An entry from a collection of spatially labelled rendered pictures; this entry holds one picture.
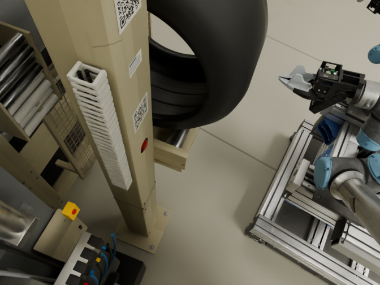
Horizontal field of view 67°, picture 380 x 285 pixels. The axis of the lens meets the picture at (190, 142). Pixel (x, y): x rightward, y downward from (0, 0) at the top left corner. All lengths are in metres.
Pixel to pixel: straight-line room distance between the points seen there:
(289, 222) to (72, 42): 1.51
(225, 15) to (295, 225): 1.35
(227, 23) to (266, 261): 1.50
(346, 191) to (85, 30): 0.86
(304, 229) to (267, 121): 0.87
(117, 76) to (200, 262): 1.45
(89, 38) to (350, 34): 3.01
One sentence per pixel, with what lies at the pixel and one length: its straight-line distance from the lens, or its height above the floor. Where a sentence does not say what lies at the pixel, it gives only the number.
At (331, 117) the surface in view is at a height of 0.60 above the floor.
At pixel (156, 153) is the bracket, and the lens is 0.98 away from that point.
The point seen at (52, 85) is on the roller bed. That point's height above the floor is 0.98.
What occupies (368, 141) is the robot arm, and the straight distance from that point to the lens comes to 0.98.
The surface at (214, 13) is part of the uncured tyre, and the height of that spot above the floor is 1.41.
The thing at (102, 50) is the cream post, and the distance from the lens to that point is 0.46.
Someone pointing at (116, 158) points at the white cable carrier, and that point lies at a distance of 0.68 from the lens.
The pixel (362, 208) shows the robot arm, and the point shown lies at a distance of 0.98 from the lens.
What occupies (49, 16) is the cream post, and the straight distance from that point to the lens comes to 0.49.
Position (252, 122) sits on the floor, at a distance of 2.22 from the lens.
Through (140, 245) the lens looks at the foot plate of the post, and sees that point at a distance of 1.80.
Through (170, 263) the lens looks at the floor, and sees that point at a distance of 1.79.
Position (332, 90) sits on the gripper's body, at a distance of 0.87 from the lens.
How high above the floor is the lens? 1.78
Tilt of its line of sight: 61 degrees down
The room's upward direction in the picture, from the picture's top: 10 degrees clockwise
